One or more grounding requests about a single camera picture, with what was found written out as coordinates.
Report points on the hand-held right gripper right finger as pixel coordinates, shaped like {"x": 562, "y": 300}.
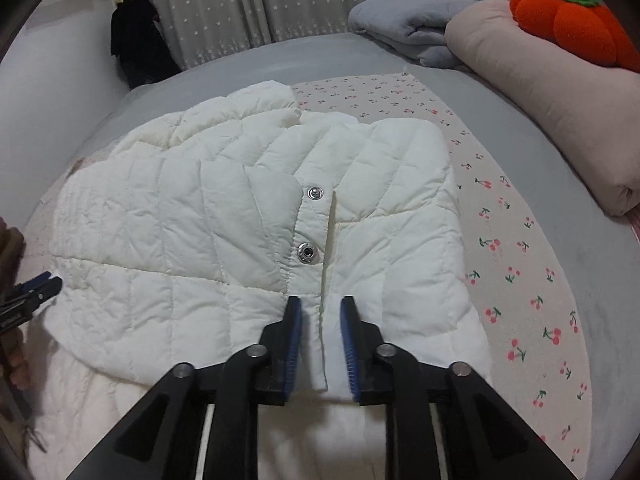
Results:
{"x": 350, "y": 345}

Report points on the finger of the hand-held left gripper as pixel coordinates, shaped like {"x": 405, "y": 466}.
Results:
{"x": 32, "y": 282}
{"x": 47, "y": 292}

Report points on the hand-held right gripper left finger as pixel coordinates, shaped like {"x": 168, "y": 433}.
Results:
{"x": 292, "y": 345}

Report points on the white quilted jacket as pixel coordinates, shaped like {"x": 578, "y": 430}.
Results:
{"x": 200, "y": 220}

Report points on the person's left hand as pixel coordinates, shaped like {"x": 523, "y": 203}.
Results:
{"x": 15, "y": 365}

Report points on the grey bed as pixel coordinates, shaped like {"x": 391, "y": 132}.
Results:
{"x": 600, "y": 285}

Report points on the dark hanging coat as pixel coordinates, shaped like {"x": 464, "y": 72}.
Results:
{"x": 140, "y": 40}

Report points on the folded pink quilt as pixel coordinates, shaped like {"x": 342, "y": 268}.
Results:
{"x": 540, "y": 90}

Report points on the folded grey blanket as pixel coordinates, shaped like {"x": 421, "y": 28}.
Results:
{"x": 400, "y": 20}

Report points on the orange pumpkin plush pillow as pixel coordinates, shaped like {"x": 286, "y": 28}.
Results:
{"x": 575, "y": 30}

